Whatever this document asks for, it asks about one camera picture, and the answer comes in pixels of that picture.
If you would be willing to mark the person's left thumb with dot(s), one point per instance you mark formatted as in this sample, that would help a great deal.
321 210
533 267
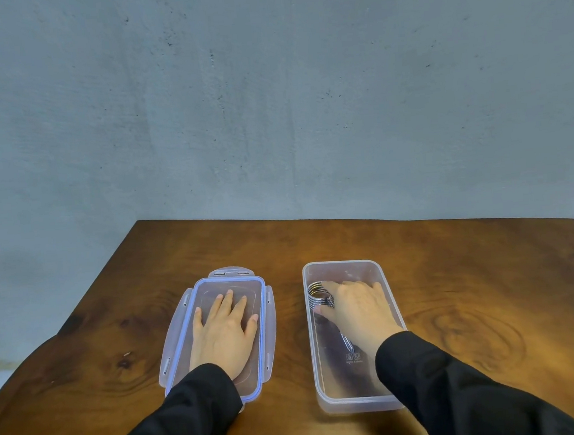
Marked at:
251 328

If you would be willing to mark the person's left hand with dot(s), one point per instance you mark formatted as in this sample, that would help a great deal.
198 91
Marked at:
222 344

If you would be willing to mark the clear plastic rectangular container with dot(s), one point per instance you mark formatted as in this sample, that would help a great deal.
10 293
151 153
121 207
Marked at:
342 384

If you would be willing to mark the person's left little finger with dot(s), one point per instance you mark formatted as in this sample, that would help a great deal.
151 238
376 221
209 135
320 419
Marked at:
197 322

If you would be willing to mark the person's right forearm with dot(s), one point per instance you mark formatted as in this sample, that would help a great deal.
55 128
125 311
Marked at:
460 399

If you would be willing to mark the clear plastic container lid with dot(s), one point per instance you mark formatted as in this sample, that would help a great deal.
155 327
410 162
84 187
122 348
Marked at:
254 289

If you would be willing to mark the person's right thumb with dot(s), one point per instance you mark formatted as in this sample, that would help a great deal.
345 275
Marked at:
324 312

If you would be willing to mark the person's right hand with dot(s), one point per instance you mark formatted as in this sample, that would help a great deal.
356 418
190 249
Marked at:
362 318

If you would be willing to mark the bundle of metal spoons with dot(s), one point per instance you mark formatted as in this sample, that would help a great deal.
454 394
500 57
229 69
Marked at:
317 294

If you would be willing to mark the person's left middle finger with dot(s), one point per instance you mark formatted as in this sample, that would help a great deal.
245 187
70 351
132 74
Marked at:
228 306

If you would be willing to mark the person's left forearm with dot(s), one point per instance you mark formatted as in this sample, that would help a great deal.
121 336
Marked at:
184 426

